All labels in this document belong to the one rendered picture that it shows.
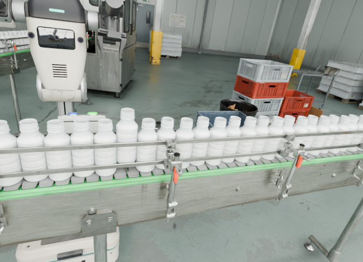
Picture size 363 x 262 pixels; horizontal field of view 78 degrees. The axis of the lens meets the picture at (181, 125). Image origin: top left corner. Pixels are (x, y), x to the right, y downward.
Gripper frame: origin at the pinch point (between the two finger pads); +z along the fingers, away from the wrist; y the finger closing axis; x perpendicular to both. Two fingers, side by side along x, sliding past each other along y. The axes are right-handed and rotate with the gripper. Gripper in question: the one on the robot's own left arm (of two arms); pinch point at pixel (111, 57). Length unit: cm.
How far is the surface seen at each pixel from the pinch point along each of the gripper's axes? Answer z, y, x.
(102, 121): 26.3, -3.3, -23.7
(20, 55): -47, -71, 165
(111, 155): 35.8, -0.8, -23.3
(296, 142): 32, 67, -25
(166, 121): 25.9, 14.2, -26.6
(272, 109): -13, 232, 155
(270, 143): 32, 55, -25
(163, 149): 34.2, 14.5, -23.5
